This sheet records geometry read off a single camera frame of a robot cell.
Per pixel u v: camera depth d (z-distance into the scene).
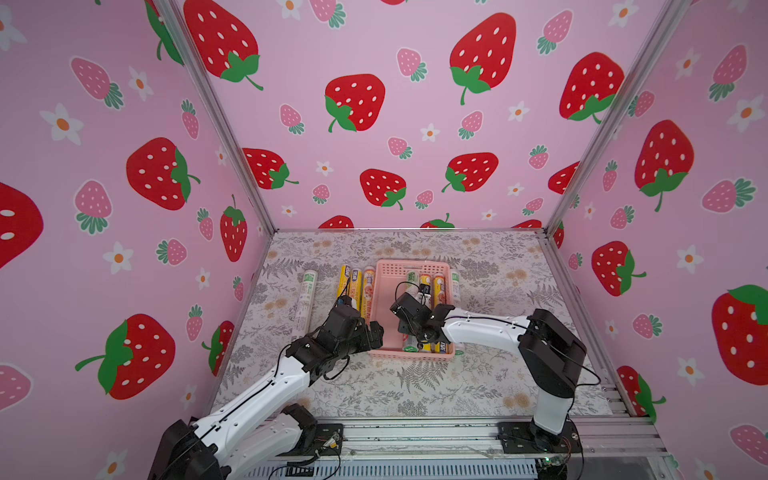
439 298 0.97
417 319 0.69
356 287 1.00
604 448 0.73
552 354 0.50
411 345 0.82
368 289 0.99
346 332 0.62
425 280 1.01
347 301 0.74
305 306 0.95
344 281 1.02
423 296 0.80
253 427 0.46
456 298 0.98
